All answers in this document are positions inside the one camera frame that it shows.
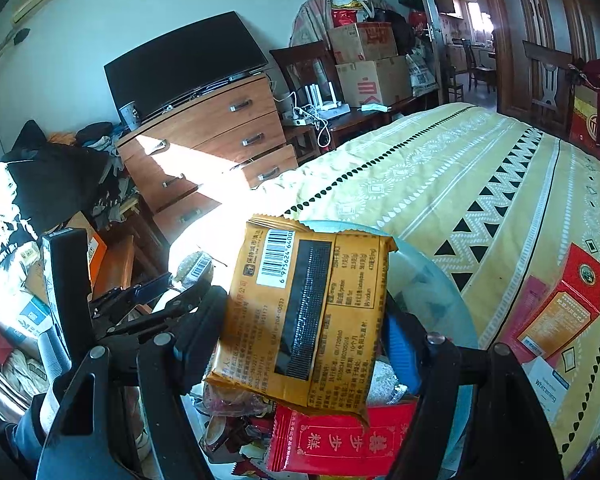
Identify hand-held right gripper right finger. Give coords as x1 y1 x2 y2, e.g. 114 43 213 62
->
384 307 567 480

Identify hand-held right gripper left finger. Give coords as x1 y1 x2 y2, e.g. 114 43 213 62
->
39 285 229 480

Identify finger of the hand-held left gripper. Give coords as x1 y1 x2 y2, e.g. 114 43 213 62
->
87 272 174 313
92 287 203 341

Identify clear brown cake packet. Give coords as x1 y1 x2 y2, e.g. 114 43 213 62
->
172 251 215 288

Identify orange snack packet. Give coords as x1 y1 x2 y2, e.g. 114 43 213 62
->
202 214 399 429

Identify red pastry packet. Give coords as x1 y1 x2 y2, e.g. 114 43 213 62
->
264 400 417 475

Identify silver snack packet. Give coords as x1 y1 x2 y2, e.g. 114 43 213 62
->
367 360 408 407

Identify orange box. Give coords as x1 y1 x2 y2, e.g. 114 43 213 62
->
77 227 109 286

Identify black clothing pile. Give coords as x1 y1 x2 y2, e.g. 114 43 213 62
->
0 119 113 246

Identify heap of small snack packets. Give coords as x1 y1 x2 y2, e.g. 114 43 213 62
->
197 390 281 480

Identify flat red box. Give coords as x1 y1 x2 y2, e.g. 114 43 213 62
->
500 275 551 356

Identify white grey product box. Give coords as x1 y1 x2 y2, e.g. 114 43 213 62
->
522 354 572 427

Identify wooden dresser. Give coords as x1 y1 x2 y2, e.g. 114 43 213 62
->
115 72 299 243

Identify red orange carton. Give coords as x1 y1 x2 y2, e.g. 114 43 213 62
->
514 242 600 361

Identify paper cup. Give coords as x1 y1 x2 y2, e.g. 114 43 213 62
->
118 101 142 131

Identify yellow patterned blanket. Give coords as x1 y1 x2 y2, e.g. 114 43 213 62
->
170 102 600 480

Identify white power strip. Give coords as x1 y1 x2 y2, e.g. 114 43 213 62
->
282 105 321 128

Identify black television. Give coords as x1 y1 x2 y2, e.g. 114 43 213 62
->
103 10 270 122

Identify dark wooden desk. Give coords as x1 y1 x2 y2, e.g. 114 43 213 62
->
282 92 438 156

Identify white router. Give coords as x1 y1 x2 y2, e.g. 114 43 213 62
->
304 81 352 117

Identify dark wooden chair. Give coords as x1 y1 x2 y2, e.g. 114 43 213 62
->
269 40 342 153

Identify red gold gift box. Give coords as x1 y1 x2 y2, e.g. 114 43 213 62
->
569 82 600 163

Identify dining chair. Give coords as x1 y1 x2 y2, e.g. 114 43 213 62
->
461 37 498 93

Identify carved wooden chair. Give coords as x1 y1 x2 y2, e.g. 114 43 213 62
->
522 40 583 138

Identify cardboard box with red print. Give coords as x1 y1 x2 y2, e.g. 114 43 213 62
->
327 22 399 64

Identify wooden door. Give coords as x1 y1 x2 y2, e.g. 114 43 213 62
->
409 0 446 108

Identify black bag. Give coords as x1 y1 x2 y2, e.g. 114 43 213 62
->
372 7 418 56

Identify wooden wardrobe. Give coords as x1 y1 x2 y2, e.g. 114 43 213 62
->
472 0 600 128

